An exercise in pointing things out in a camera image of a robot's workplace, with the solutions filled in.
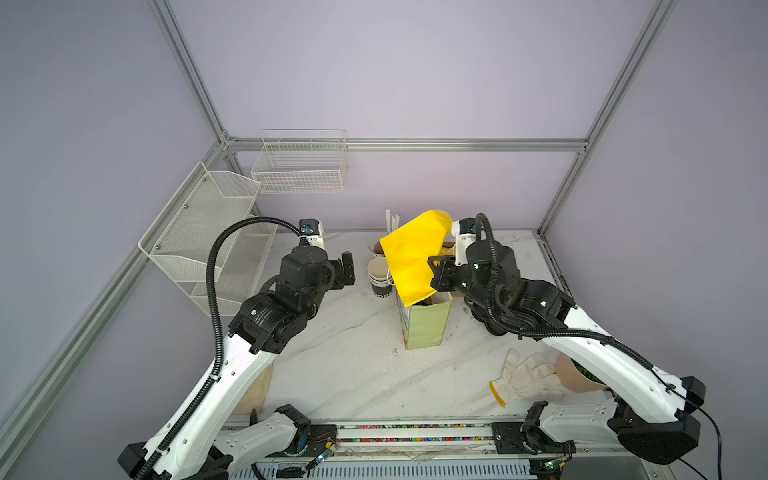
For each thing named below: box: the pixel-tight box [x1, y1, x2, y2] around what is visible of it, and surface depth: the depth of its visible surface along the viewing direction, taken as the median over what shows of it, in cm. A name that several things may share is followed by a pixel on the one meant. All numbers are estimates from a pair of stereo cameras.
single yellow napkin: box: [380, 209, 455, 308], surface depth 67 cm
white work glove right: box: [489, 349, 564, 407], surface depth 84 cm
